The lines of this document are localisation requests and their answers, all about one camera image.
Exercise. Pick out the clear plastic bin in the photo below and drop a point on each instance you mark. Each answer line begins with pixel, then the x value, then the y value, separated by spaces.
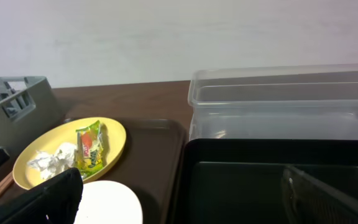
pixel 301 102

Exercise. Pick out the black bin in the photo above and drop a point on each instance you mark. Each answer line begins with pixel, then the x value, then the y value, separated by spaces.
pixel 239 180

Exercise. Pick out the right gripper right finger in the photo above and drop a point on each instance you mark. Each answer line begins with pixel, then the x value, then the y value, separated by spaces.
pixel 307 199

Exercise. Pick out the grey dishwasher rack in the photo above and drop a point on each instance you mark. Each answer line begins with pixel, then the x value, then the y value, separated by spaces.
pixel 28 108

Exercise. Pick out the white bowl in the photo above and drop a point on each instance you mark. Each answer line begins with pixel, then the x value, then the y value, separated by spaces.
pixel 108 202

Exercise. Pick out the yellow plate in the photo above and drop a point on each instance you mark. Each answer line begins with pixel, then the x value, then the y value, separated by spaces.
pixel 114 140

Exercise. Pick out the white tissue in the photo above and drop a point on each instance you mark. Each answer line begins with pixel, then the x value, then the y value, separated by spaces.
pixel 50 165

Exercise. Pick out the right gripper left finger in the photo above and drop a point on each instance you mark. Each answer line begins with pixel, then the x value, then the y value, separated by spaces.
pixel 53 201

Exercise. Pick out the yellow green snack wrapper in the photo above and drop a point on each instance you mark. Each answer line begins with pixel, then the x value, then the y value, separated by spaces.
pixel 90 147

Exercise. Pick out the brown serving tray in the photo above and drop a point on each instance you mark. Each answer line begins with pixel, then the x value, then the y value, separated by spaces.
pixel 148 164

